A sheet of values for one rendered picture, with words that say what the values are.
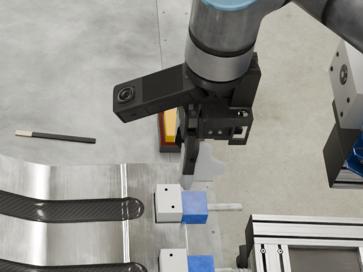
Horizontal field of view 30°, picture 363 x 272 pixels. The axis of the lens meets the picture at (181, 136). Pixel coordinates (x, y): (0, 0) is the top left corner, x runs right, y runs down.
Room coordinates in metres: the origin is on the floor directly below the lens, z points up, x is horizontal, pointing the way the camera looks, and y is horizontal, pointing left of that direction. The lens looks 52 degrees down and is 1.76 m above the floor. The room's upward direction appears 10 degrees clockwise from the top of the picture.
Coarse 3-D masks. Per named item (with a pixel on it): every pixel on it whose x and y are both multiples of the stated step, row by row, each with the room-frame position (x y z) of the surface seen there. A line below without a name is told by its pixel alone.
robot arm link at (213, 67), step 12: (192, 48) 0.53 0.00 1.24; (252, 48) 0.53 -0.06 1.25; (192, 60) 0.52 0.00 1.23; (204, 60) 0.51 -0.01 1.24; (216, 60) 0.51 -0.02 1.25; (228, 60) 0.51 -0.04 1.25; (240, 60) 0.52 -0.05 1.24; (204, 72) 0.51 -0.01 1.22; (216, 72) 0.51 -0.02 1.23; (228, 72) 0.51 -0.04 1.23; (240, 72) 0.52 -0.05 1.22
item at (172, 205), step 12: (156, 192) 0.56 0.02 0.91; (168, 192) 0.55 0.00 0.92; (180, 192) 0.56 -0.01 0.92; (192, 192) 0.57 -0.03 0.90; (204, 192) 0.57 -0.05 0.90; (156, 204) 0.54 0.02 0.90; (168, 204) 0.53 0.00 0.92; (180, 204) 0.54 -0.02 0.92; (192, 204) 0.55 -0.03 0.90; (204, 204) 0.55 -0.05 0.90; (216, 204) 0.56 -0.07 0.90; (228, 204) 0.57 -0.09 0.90; (240, 204) 0.57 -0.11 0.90; (156, 216) 0.53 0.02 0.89; (168, 216) 0.52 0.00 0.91; (180, 216) 0.52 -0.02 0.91; (192, 216) 0.53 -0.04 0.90; (204, 216) 0.53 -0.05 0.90
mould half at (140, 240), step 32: (0, 160) 0.56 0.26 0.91; (32, 192) 0.53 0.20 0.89; (64, 192) 0.54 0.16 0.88; (96, 192) 0.55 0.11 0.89; (128, 192) 0.56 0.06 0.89; (0, 224) 0.46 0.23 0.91; (32, 224) 0.48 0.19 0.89; (64, 224) 0.49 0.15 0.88; (96, 224) 0.50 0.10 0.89; (128, 224) 0.50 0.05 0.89; (160, 224) 0.51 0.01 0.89; (0, 256) 0.41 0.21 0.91; (32, 256) 0.43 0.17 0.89; (64, 256) 0.44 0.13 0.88; (96, 256) 0.45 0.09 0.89; (128, 256) 0.45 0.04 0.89
